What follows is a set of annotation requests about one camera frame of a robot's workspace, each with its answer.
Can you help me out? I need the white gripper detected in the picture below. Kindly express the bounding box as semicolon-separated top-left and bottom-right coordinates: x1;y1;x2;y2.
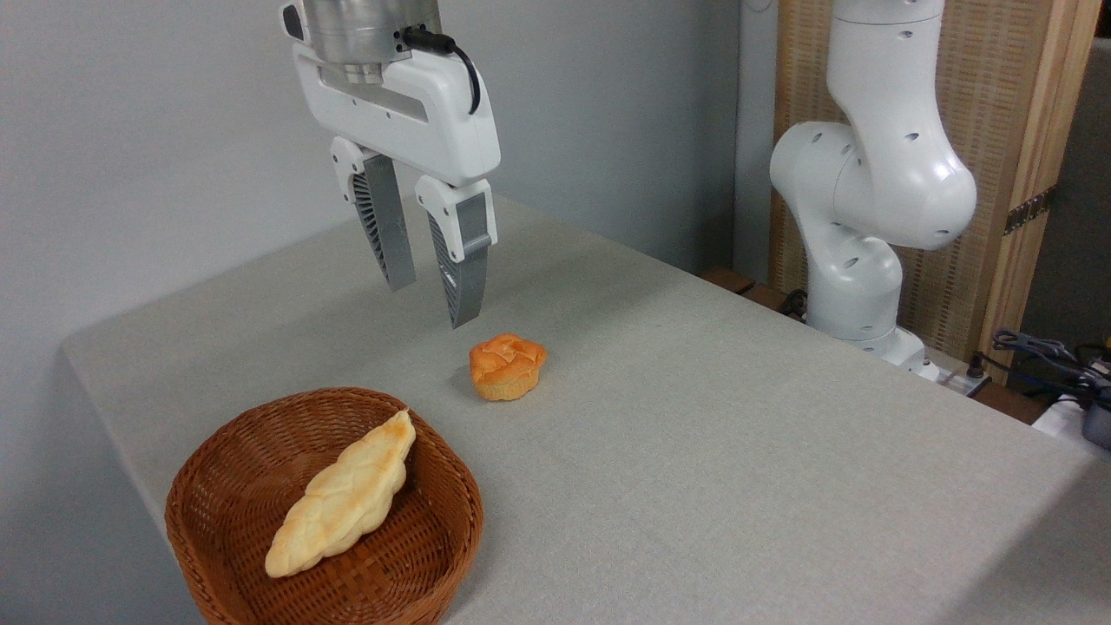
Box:
291;39;502;329

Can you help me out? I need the long braided bread loaf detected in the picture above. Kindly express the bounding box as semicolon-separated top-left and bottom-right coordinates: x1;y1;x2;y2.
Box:
265;410;417;578

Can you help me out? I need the round orange bread bun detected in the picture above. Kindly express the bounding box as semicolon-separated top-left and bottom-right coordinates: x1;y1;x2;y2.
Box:
470;333;548;402

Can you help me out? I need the brown wicker basket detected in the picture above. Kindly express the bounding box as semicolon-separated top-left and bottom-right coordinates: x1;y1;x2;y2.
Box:
165;387;484;625

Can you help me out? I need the grey tablecloth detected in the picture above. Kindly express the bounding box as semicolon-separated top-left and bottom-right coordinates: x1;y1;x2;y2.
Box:
61;193;1111;625

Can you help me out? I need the dark metal screen hinge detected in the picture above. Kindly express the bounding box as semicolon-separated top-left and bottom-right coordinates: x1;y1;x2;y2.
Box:
1004;185;1057;235

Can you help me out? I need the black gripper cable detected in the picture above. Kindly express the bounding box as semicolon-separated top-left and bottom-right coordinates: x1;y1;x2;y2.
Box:
404;26;481;115

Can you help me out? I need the bundle of dark cables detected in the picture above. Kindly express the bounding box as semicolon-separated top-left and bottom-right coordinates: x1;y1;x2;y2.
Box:
992;328;1111;409

